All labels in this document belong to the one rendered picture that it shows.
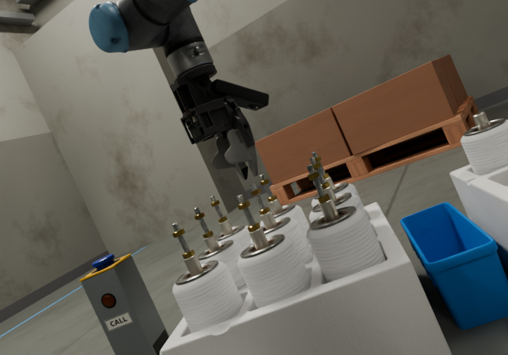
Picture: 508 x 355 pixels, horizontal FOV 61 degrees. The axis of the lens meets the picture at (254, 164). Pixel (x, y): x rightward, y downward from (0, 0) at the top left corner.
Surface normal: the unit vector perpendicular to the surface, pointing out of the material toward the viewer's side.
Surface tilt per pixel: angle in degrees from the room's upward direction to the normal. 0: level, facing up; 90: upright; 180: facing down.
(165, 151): 90
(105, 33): 90
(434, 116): 90
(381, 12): 90
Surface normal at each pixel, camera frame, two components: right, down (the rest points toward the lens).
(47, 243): 0.82, -0.35
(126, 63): -0.40, 0.22
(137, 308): 0.90, -0.40
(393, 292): -0.16, 0.11
